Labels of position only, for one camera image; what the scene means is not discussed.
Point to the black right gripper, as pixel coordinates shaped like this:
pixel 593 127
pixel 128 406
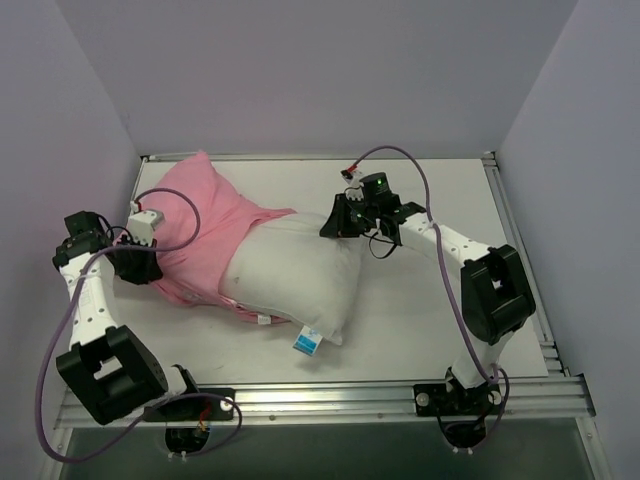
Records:
pixel 340 220

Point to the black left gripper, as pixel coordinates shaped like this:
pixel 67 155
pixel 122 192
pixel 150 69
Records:
pixel 138 263

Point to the white pillow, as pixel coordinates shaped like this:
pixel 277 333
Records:
pixel 284 268

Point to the pink pillowcase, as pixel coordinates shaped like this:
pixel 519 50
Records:
pixel 215 218

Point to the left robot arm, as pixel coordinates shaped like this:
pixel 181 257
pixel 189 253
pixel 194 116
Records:
pixel 107 367

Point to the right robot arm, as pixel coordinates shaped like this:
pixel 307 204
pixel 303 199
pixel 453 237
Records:
pixel 487 286

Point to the blue white pillow tag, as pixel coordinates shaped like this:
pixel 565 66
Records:
pixel 307 341

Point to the white pillowcase label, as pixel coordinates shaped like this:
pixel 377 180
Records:
pixel 263 319

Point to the grey front metal panel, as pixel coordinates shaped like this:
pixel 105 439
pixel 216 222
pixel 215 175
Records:
pixel 520 449

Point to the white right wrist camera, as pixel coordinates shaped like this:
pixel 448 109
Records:
pixel 353 191

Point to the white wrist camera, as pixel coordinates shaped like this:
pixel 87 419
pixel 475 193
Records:
pixel 142 226
pixel 353 191

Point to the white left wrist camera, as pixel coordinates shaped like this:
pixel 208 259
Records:
pixel 142 226

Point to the aluminium back rail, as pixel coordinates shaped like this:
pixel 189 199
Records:
pixel 350 156

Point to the aluminium rail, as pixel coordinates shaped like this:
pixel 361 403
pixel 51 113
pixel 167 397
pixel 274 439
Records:
pixel 350 156
pixel 393 401
pixel 554 364

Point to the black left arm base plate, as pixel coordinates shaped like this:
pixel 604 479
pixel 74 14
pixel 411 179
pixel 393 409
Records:
pixel 214 407

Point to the aluminium right side rail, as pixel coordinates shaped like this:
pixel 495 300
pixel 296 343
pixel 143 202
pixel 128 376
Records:
pixel 554 364

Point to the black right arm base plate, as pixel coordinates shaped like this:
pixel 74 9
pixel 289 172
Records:
pixel 450 399

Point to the aluminium front rail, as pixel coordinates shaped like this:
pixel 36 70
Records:
pixel 393 401

